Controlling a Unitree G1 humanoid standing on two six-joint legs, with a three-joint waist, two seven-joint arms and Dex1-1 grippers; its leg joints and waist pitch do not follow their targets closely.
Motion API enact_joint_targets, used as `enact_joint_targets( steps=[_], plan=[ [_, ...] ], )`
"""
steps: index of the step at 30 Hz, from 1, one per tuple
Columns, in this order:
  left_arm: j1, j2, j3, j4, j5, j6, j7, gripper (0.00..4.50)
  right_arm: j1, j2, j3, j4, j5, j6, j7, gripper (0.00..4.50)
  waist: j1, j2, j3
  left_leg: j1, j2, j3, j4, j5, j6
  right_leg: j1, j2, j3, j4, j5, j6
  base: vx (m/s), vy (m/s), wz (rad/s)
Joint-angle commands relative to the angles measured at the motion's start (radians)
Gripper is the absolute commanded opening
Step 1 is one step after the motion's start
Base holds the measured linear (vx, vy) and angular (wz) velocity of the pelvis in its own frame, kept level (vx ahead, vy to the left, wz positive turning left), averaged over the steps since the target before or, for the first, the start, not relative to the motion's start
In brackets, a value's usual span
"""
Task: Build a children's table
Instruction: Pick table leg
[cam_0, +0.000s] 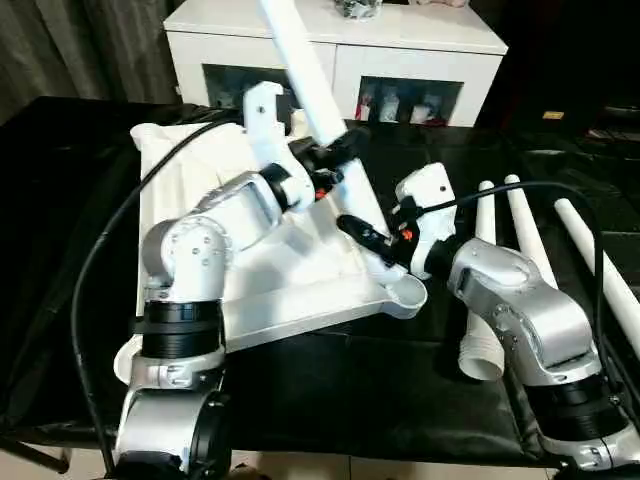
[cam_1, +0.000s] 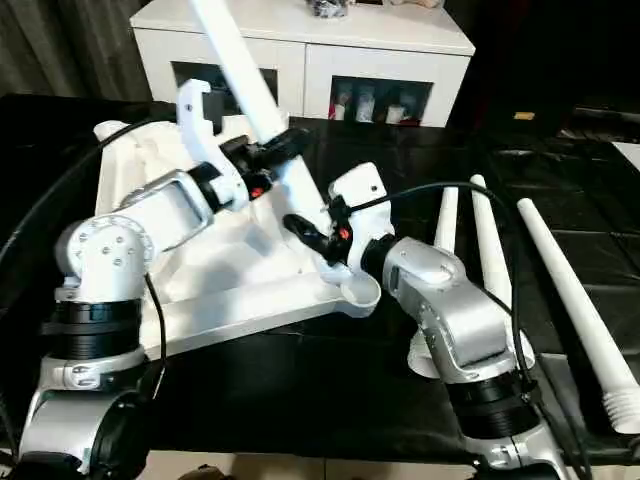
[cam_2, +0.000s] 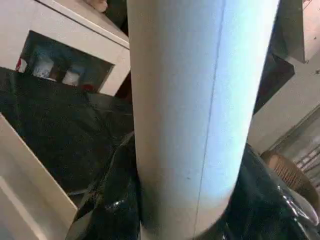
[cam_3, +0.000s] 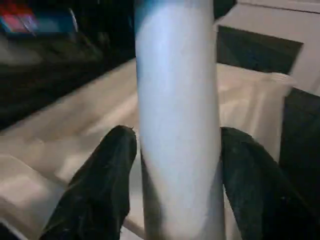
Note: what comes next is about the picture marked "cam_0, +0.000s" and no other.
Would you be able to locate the white plastic table leg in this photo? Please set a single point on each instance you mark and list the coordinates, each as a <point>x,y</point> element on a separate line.
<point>305,65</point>
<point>525,225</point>
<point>585,240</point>
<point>481,280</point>

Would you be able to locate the white plastic table top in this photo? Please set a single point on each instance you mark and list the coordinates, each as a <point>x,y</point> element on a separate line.
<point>300,300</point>

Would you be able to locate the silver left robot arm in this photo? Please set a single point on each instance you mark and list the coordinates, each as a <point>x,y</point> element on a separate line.
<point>190,250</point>

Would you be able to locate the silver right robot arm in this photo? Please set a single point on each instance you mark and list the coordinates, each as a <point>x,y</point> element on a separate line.
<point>525,310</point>

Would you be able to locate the white cabinet with glass doors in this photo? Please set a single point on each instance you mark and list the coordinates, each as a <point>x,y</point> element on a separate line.
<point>400,40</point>

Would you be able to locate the black white spotted toy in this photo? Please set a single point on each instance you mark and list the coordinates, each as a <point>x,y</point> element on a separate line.
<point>359,9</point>

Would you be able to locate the black table mat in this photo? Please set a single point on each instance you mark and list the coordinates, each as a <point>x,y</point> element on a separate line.
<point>350,390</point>

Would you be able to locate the beige plush toy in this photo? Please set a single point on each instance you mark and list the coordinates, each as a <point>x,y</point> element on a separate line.
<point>437,4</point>

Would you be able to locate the small yellow label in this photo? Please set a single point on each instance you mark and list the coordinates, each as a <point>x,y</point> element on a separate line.
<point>553,115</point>

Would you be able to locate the black cabinet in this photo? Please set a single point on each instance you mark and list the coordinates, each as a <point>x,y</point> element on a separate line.
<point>565,50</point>

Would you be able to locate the grey curtain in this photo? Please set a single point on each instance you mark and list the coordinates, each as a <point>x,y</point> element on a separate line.
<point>75,50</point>

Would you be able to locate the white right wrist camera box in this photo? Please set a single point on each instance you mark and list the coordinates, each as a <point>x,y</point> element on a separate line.
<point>427,185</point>

